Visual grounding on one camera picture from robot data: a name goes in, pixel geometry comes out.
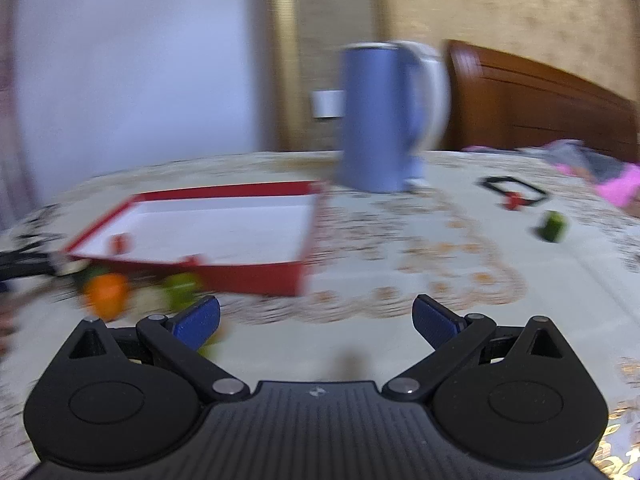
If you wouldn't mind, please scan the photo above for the red shallow cardboard box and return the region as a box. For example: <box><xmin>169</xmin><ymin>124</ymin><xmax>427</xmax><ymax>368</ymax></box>
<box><xmin>63</xmin><ymin>181</ymin><xmax>326</xmax><ymax>297</ymax></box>

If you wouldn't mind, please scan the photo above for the blue electric kettle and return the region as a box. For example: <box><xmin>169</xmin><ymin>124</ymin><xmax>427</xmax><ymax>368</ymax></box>
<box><xmin>338</xmin><ymin>40</ymin><xmax>451</xmax><ymax>193</ymax></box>

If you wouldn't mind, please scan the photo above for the gold picture frame moulding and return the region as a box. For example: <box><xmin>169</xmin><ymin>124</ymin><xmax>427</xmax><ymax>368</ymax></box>
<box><xmin>267</xmin><ymin>0</ymin><xmax>392</xmax><ymax>151</ymax></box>

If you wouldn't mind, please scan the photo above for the black rectangular frame right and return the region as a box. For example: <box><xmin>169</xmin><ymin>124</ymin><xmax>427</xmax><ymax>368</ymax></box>
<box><xmin>477</xmin><ymin>176</ymin><xmax>550</xmax><ymax>207</ymax></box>

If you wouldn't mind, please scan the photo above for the green tomato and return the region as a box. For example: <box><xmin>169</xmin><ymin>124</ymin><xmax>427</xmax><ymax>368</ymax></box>
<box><xmin>163</xmin><ymin>272</ymin><xmax>201</xmax><ymax>312</ymax></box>

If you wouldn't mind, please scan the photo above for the green cucumber chunk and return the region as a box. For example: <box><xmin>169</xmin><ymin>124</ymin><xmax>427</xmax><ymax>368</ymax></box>
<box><xmin>537</xmin><ymin>210</ymin><xmax>568</xmax><ymax>243</ymax></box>

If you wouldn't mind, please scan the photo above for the orange mandarin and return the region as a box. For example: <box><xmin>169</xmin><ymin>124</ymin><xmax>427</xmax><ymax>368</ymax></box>
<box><xmin>84</xmin><ymin>273</ymin><xmax>130</xmax><ymax>322</ymax></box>

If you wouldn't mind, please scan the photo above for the pink and grey bedding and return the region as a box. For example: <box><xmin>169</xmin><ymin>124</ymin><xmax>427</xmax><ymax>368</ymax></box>
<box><xmin>464</xmin><ymin>139</ymin><xmax>639</xmax><ymax>218</ymax></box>

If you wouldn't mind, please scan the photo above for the red cherry tomato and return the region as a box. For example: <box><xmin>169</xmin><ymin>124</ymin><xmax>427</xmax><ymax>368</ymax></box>
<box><xmin>110</xmin><ymin>233</ymin><xmax>131</xmax><ymax>256</ymax></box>
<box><xmin>504</xmin><ymin>192</ymin><xmax>526</xmax><ymax>210</ymax></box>

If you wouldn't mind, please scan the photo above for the white wall switch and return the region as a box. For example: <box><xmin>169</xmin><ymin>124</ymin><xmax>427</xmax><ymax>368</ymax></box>
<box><xmin>310</xmin><ymin>89</ymin><xmax>345</xmax><ymax>120</ymax></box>

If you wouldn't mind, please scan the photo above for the lace embroidered tablecloth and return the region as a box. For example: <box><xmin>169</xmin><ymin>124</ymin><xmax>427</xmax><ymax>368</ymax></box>
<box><xmin>0</xmin><ymin>148</ymin><xmax>640</xmax><ymax>476</ymax></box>

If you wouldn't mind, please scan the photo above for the red cherry tomato on frame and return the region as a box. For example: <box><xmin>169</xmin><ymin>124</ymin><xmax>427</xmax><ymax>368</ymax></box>
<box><xmin>504</xmin><ymin>192</ymin><xmax>526</xmax><ymax>210</ymax></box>

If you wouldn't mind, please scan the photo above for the wooden bed headboard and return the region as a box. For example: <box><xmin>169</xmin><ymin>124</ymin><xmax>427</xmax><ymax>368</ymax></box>
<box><xmin>442</xmin><ymin>39</ymin><xmax>639</xmax><ymax>162</ymax></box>

